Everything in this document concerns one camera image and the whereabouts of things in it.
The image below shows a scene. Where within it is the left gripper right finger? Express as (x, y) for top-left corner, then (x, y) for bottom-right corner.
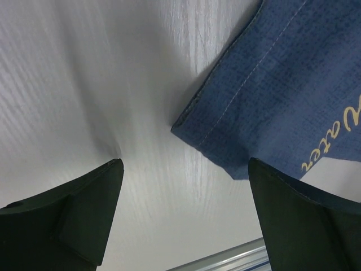
(248, 158), (360, 270)

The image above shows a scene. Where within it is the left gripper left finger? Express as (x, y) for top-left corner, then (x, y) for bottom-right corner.
(1, 159), (124, 270)

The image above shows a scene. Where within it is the blue cloth placemat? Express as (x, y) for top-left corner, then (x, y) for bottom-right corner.
(171, 1), (360, 180)

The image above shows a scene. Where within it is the aluminium mounting rail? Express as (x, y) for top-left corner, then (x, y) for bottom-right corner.
(171, 238), (271, 271)

